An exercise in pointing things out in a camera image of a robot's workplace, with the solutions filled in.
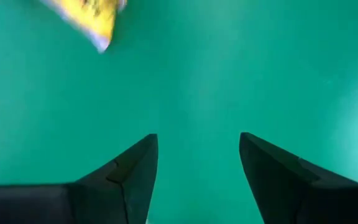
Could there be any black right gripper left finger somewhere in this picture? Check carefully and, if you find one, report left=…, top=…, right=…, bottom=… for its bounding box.
left=0, top=133, right=159, bottom=224

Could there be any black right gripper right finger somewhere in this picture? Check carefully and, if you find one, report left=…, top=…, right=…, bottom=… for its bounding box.
left=239, top=132, right=358, bottom=224

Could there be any yellow candy packet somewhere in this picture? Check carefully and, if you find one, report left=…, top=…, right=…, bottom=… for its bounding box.
left=39, top=0, right=129, bottom=54

